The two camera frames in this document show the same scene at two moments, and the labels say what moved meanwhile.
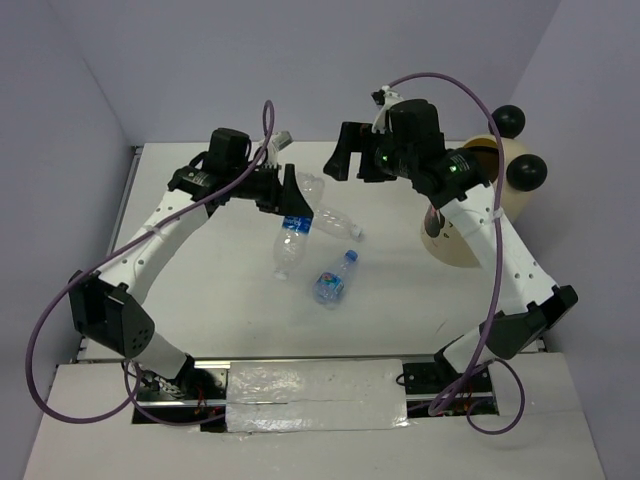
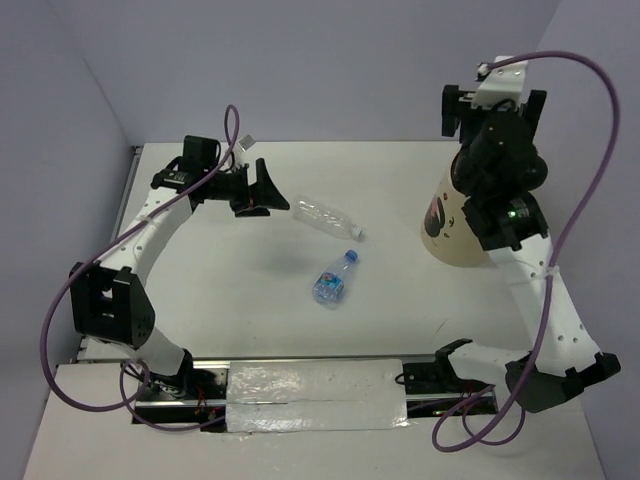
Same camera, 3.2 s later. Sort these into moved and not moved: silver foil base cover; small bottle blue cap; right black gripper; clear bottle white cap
Moved: right black gripper
Not moved: small bottle blue cap; clear bottle white cap; silver foil base cover
